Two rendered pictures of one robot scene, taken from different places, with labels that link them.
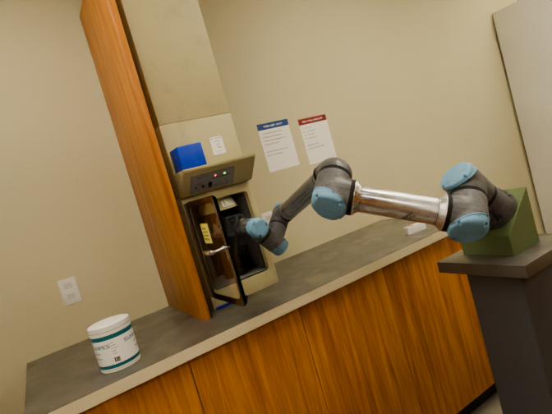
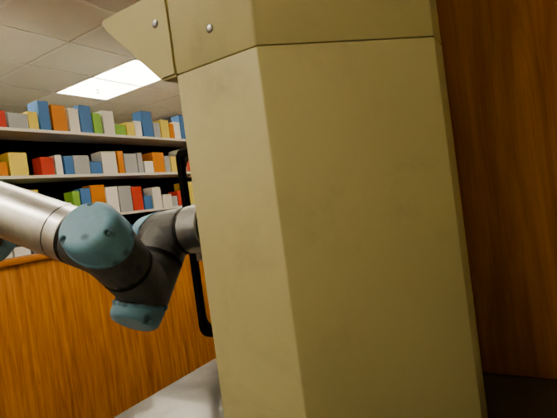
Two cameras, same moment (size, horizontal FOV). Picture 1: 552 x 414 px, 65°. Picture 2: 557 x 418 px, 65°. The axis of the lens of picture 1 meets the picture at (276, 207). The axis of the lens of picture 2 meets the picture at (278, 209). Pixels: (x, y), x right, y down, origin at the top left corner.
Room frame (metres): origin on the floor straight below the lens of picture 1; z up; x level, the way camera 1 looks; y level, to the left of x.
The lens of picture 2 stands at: (2.37, -0.08, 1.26)
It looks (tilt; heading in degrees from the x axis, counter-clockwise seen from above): 1 degrees down; 152
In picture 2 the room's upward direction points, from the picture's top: 8 degrees counter-clockwise
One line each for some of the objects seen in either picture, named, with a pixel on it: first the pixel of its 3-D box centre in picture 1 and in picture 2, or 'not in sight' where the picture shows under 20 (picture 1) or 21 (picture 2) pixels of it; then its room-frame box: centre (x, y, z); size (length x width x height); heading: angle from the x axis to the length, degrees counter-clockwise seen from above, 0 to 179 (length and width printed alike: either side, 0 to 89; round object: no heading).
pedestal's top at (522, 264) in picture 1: (506, 253); not in sight; (1.45, -0.71, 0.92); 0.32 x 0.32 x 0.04; 29
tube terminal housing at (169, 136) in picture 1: (211, 210); (346, 137); (1.92, 0.28, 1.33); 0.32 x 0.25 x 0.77; 120
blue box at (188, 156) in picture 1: (188, 158); not in sight; (1.71, 0.28, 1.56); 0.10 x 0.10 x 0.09; 30
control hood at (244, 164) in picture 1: (218, 175); (221, 70); (1.76, 0.19, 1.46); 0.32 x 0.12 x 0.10; 120
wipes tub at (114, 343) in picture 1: (114, 342); not in sight; (1.39, 0.63, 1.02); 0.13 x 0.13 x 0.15
